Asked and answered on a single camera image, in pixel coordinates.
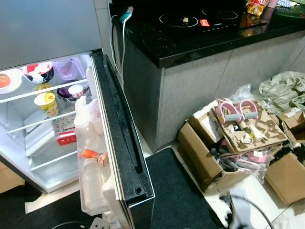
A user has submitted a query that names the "grey fridge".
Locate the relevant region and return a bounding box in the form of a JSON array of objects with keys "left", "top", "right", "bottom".
[{"left": 0, "top": 0, "right": 156, "bottom": 229}]

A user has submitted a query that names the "small cardboard box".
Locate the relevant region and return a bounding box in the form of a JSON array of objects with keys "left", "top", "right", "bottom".
[
  {"left": 264, "top": 152, "right": 305, "bottom": 207},
  {"left": 278, "top": 107, "right": 305, "bottom": 142}
]

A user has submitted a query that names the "grey green plastic bag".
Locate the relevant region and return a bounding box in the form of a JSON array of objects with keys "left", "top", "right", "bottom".
[{"left": 259, "top": 71, "right": 305, "bottom": 114}]

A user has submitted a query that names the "flat cardboard sheet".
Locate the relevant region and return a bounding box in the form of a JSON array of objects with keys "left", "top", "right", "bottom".
[{"left": 213, "top": 98, "right": 289, "bottom": 154}]

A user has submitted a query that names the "clear crumpled plastic bag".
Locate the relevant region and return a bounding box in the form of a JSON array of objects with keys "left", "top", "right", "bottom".
[{"left": 233, "top": 84, "right": 260, "bottom": 104}]

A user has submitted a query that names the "black top kitchen counter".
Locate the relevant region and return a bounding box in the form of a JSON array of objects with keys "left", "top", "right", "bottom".
[{"left": 109, "top": 0, "right": 305, "bottom": 153}]

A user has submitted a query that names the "large open cardboard box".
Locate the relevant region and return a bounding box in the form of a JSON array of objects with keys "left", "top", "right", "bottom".
[{"left": 177, "top": 99, "right": 267, "bottom": 192}]

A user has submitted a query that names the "yellow red snack bag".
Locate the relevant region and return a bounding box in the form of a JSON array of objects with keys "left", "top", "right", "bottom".
[{"left": 245, "top": 0, "right": 268, "bottom": 17}]

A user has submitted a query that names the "black induction cooktop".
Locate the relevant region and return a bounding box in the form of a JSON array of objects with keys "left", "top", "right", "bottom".
[{"left": 143, "top": 4, "right": 267, "bottom": 41}]

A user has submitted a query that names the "teal white charger plug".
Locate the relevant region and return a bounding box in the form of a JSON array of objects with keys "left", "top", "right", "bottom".
[{"left": 119, "top": 5, "right": 134, "bottom": 24}]

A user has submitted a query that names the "clear plastic bottle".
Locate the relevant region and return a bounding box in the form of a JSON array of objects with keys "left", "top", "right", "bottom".
[{"left": 80, "top": 148, "right": 111, "bottom": 214}]

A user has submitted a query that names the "small white cup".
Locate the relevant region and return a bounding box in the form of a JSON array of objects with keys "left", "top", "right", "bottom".
[{"left": 68, "top": 84, "right": 85, "bottom": 98}]

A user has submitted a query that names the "red white box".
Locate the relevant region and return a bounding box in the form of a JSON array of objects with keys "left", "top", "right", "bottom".
[{"left": 51, "top": 112, "right": 78, "bottom": 146}]

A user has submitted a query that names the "purple plastic container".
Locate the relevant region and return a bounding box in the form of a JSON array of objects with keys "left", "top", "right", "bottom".
[{"left": 51, "top": 57, "right": 85, "bottom": 83}]

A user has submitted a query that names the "dark purple bowl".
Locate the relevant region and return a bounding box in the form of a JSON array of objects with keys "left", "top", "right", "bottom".
[{"left": 56, "top": 84, "right": 92, "bottom": 104}]

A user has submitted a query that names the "yellow instant noodle cup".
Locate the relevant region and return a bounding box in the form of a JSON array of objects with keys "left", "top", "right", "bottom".
[{"left": 33, "top": 92, "right": 61, "bottom": 118}]

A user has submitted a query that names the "yellow lidded jar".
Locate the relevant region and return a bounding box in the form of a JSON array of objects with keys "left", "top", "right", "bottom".
[{"left": 34, "top": 83, "right": 53, "bottom": 94}]

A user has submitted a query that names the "clear plastic tray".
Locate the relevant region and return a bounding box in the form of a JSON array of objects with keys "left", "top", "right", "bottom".
[{"left": 23, "top": 122, "right": 62, "bottom": 158}]

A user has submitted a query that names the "red black bowl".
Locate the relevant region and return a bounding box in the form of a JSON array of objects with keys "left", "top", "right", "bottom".
[{"left": 21, "top": 61, "right": 54, "bottom": 84}]

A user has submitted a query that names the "white bowl with orange food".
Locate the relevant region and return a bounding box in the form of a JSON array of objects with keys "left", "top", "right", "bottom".
[{"left": 0, "top": 68, "right": 23, "bottom": 94}]

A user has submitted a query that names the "white charger cable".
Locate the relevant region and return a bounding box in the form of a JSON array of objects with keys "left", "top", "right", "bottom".
[{"left": 109, "top": 14, "right": 128, "bottom": 94}]

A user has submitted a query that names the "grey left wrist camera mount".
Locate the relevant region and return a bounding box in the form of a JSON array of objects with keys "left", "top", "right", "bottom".
[{"left": 89, "top": 217, "right": 108, "bottom": 229}]

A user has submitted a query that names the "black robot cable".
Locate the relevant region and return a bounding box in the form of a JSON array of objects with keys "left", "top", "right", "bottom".
[{"left": 50, "top": 220, "right": 81, "bottom": 229}]

